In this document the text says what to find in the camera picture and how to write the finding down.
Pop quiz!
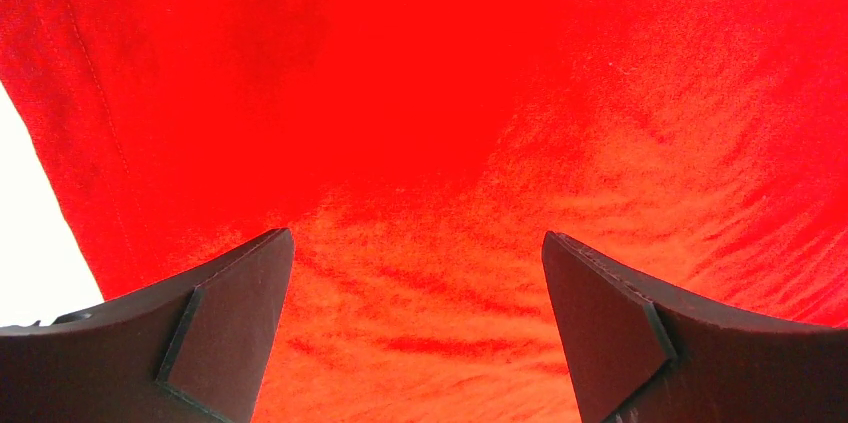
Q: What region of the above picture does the red t-shirt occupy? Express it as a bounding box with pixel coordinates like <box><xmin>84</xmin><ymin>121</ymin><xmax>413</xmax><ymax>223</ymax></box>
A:
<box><xmin>1</xmin><ymin>0</ymin><xmax>847</xmax><ymax>422</ymax></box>

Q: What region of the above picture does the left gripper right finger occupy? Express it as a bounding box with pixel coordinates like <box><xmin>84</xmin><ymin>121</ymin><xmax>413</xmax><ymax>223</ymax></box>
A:
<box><xmin>542</xmin><ymin>232</ymin><xmax>847</xmax><ymax>422</ymax></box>

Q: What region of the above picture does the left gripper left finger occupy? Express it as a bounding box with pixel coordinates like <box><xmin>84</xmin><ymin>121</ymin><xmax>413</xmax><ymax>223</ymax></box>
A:
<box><xmin>1</xmin><ymin>229</ymin><xmax>294</xmax><ymax>422</ymax></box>

